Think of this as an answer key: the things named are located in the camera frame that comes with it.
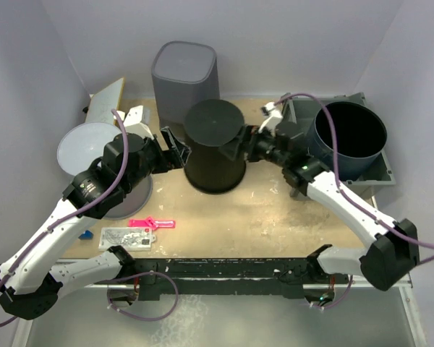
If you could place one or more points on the dark grey mesh basket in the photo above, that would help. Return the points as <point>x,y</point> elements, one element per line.
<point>183,74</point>

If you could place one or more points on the aluminium table frame rail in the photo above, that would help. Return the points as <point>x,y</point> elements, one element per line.
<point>237,224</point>

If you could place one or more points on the small whiteboard yellow edge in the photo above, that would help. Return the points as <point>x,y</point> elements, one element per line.
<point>102,102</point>

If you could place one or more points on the large black round bucket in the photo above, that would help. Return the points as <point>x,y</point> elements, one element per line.
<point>208,125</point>

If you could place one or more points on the small blue eraser block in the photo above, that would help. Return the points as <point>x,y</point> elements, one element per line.
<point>87,235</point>

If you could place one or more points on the pink plastic clip tool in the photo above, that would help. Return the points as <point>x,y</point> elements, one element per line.
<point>151,223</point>

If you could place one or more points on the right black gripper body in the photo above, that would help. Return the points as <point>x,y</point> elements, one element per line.
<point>262,146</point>

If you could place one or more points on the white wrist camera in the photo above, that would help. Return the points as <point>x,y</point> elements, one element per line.
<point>136,121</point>
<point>273,117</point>

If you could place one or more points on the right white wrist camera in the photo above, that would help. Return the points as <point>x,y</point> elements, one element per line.
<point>273,117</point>

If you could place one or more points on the light grey round bin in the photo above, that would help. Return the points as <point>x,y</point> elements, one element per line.
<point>82,145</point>

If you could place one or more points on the dark blue round bin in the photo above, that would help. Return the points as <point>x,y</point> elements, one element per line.
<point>361,137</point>

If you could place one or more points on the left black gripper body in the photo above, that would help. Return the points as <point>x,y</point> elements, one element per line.
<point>157,160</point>

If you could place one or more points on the white printed card package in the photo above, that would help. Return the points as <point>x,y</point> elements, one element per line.
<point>131,239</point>

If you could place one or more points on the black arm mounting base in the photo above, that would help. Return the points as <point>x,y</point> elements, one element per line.
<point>286,277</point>

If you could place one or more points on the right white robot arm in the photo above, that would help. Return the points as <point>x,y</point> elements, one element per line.
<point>389,251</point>

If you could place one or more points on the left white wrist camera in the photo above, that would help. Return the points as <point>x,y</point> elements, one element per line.
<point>136,121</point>

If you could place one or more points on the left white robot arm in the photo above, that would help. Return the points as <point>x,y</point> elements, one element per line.
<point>31,282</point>

